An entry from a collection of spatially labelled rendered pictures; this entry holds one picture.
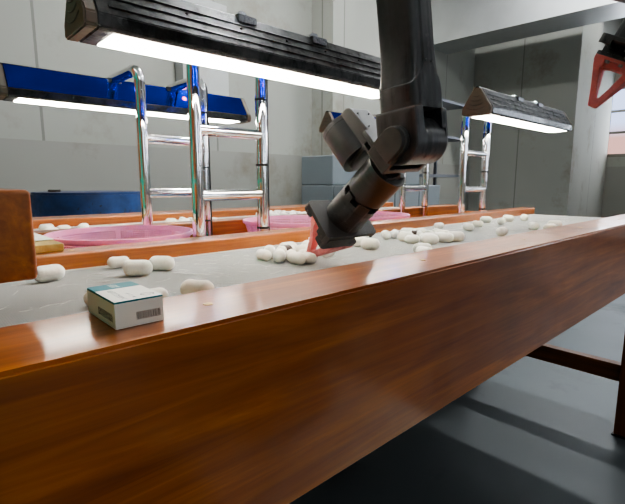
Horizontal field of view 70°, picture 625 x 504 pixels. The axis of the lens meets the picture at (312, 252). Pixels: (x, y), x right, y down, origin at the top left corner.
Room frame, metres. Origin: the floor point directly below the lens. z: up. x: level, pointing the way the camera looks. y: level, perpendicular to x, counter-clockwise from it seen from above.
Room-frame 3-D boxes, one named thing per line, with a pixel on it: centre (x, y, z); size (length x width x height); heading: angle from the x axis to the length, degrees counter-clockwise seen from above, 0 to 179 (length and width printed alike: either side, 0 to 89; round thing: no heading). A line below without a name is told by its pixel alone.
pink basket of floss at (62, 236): (0.87, 0.37, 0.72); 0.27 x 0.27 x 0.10
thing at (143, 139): (1.13, 0.38, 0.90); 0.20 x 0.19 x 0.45; 133
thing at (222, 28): (0.78, 0.05, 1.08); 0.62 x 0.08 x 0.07; 133
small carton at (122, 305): (0.33, 0.14, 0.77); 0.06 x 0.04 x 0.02; 43
